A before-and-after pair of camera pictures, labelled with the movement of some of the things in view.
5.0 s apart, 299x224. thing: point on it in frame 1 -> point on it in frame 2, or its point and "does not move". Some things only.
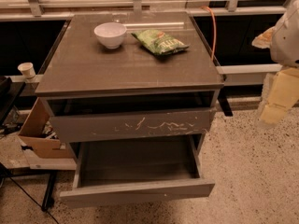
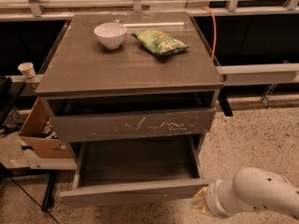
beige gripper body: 287,44 -> 211,195
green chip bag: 158,42 does not move
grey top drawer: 133,125 does not move
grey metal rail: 247,75 does not move
